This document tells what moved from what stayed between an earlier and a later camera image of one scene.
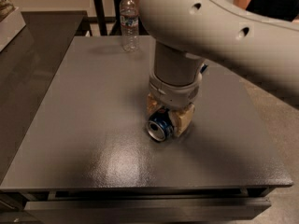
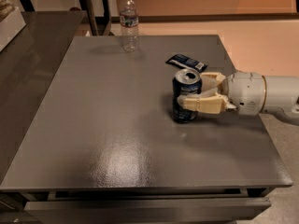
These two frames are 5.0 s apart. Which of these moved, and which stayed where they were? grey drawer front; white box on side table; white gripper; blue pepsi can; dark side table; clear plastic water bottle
Moved: white gripper; blue pepsi can
Stayed: dark side table; clear plastic water bottle; white box on side table; grey drawer front
